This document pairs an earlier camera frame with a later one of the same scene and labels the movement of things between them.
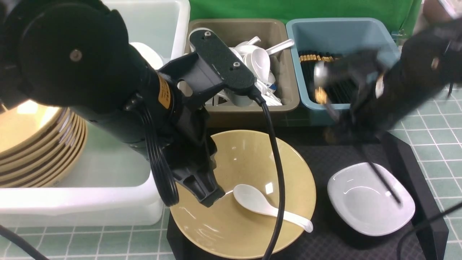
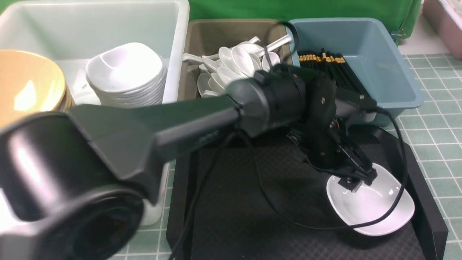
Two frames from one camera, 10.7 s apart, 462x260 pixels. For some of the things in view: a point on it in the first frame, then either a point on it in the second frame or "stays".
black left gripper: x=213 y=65 → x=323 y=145
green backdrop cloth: x=402 y=16 stays
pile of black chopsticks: x=340 y=90 stays
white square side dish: x=358 y=195 stays
